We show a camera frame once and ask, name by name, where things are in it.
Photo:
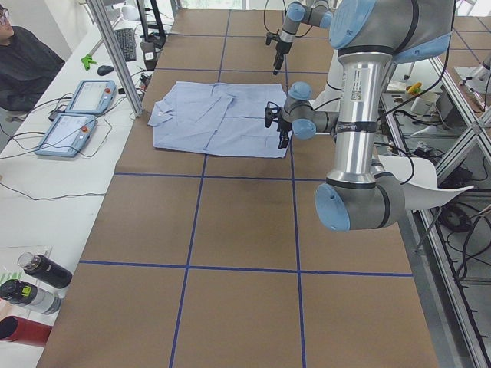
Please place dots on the seated person in black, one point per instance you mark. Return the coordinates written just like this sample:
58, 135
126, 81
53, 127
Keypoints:
28, 66

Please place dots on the teach pendant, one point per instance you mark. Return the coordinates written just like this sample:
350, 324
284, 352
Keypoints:
92, 97
67, 135

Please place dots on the aluminium frame post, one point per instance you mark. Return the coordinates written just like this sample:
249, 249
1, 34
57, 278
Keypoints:
115, 53

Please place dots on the red cylinder bottle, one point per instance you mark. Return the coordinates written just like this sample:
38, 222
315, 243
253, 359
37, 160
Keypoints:
19, 330

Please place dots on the black water bottle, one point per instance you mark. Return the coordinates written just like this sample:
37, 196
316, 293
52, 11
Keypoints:
45, 270

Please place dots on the light blue striped shirt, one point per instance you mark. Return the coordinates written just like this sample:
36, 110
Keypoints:
217, 119

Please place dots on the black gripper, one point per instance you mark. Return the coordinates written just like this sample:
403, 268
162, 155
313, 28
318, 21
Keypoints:
279, 51
284, 126

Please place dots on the white curved plastic sheet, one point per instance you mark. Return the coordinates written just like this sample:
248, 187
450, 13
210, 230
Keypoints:
421, 191

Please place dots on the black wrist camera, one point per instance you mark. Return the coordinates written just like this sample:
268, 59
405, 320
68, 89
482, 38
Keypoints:
270, 37
272, 113

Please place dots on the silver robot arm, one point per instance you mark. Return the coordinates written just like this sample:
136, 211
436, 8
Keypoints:
369, 37
317, 15

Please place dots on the near teach pendant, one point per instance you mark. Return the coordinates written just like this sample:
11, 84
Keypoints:
67, 135

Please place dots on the clear patterned bottle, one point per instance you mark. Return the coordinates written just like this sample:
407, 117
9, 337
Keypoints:
27, 295

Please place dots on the black keyboard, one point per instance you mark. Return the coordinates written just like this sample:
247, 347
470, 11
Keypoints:
126, 40

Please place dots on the black computer mouse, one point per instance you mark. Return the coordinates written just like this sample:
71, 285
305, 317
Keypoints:
104, 70

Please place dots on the far teach pendant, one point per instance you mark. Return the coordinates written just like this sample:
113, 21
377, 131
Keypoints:
92, 97

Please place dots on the green plastic clip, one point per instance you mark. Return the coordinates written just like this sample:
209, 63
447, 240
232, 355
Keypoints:
88, 61

